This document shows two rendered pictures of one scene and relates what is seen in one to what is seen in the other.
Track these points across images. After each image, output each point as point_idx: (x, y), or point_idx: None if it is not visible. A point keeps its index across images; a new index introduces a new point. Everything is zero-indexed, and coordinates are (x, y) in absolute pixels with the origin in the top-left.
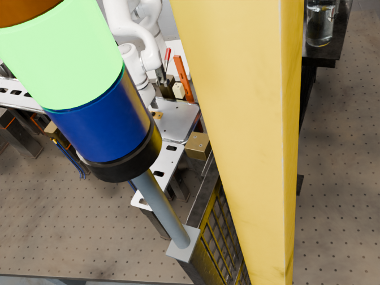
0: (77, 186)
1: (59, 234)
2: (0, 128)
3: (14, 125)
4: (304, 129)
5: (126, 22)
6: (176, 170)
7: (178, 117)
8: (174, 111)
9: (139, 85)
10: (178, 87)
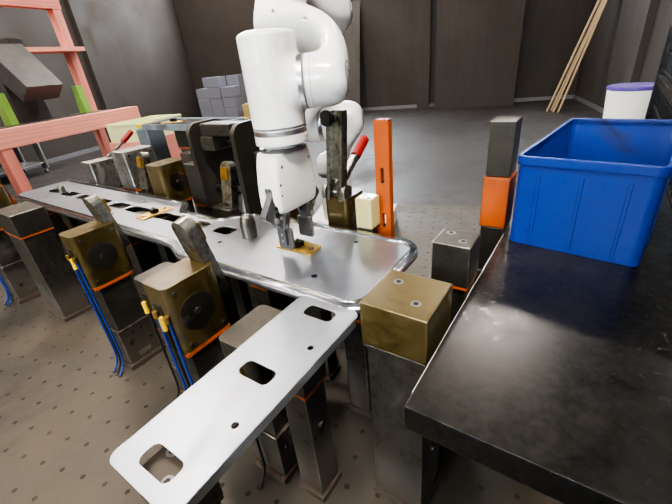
0: (95, 388)
1: None
2: (17, 240)
3: (47, 241)
4: None
5: (290, 0)
6: (318, 385)
7: (354, 258)
8: (348, 246)
9: (281, 136)
10: (370, 199)
